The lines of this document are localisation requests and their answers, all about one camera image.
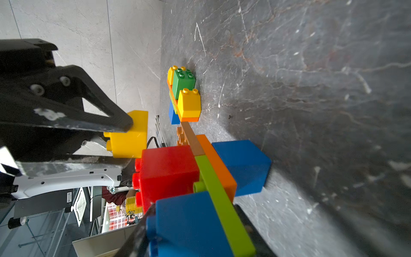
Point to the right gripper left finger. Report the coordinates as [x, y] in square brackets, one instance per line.
[138, 242]

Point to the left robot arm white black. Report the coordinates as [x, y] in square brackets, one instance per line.
[37, 191]

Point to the red lego brick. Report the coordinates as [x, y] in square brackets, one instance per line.
[163, 173]

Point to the light green lego plate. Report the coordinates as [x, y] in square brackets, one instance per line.
[237, 236]

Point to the blue lego block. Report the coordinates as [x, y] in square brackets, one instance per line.
[173, 116]
[248, 165]

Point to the small blue lego brick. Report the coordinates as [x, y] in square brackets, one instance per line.
[187, 226]

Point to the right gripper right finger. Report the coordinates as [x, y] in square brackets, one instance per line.
[262, 248]

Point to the brown lego plate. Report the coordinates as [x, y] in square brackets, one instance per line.
[186, 137]

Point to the orange 2x4 lego plate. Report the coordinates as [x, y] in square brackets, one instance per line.
[182, 119]

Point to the blue lego block under plate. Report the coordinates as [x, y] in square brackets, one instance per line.
[248, 165]

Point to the yellow lego brick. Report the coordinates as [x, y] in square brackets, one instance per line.
[171, 73]
[132, 143]
[189, 103]

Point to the lime green lego plate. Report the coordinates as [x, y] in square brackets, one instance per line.
[173, 102]

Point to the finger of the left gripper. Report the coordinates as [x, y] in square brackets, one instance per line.
[63, 97]
[42, 165]

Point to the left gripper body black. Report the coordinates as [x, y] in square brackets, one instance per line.
[27, 55]

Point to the dark green lego brick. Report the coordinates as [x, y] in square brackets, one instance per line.
[182, 79]

